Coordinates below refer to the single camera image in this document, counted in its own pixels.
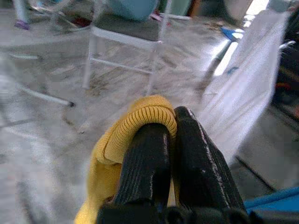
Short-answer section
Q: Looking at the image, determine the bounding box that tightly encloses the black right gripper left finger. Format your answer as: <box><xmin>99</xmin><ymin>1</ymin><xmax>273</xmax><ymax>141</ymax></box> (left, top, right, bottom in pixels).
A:
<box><xmin>114</xmin><ymin>123</ymin><xmax>171</xmax><ymax>207</ymax></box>

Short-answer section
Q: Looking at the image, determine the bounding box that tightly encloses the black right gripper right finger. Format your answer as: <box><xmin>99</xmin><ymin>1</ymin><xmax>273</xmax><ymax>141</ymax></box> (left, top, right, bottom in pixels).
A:
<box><xmin>173</xmin><ymin>106</ymin><xmax>246</xmax><ymax>210</ymax></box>

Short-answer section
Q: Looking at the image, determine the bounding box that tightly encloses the yellow shirt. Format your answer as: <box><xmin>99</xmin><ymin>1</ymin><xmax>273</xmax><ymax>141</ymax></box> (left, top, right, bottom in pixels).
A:
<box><xmin>74</xmin><ymin>95</ymin><xmax>178</xmax><ymax>224</ymax></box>

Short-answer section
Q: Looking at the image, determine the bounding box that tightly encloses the blue plastic hanger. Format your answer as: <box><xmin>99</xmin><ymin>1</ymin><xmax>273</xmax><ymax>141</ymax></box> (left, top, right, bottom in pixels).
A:
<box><xmin>244</xmin><ymin>186</ymin><xmax>299</xmax><ymax>214</ymax></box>

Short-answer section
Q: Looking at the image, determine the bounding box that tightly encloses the white shirt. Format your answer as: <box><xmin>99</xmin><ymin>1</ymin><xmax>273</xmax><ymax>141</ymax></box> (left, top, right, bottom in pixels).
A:
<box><xmin>199</xmin><ymin>10</ymin><xmax>289</xmax><ymax>165</ymax></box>

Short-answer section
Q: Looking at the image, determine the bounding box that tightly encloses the blue floor mat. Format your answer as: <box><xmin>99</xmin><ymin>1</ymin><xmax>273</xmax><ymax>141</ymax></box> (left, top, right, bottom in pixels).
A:
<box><xmin>219</xmin><ymin>27</ymin><xmax>245</xmax><ymax>42</ymax></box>

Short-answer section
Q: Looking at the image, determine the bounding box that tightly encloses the white folding chair blue cover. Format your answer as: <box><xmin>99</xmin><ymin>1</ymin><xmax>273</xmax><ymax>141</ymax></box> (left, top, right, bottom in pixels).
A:
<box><xmin>81</xmin><ymin>0</ymin><xmax>173</xmax><ymax>94</ymax></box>

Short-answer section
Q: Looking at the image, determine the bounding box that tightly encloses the purple slipper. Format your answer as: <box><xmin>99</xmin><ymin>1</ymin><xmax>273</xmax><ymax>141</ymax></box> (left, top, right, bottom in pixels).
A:
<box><xmin>14</xmin><ymin>20</ymin><xmax>31</xmax><ymax>31</ymax></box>

